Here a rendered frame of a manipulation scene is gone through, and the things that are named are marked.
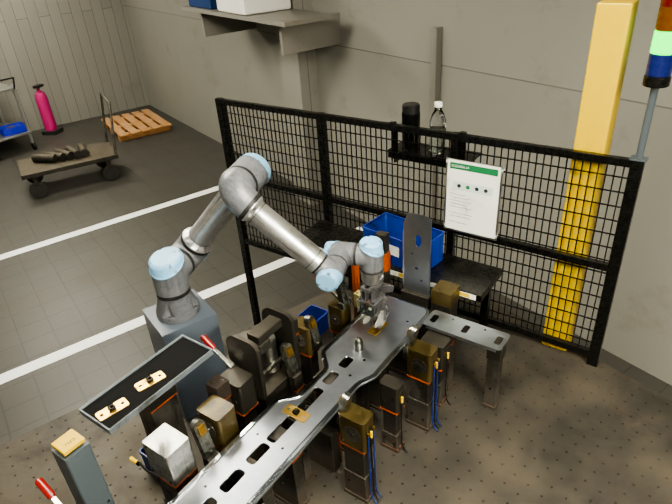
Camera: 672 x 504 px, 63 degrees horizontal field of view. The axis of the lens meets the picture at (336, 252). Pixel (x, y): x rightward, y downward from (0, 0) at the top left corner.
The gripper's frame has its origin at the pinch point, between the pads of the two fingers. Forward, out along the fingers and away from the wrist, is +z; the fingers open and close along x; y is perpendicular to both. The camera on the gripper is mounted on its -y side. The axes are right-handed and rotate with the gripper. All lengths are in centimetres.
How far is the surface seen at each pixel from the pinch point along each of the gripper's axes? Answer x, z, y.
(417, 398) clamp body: 20.3, 18.7, 8.0
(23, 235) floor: -413, 105, -55
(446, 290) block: 14.1, -3.7, -25.7
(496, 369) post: 39.6, 13.1, -13.3
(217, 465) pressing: -7, 1, 73
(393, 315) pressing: 1.0, 2.2, -9.5
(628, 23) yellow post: 52, -92, -59
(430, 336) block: 16.9, 4.1, -7.8
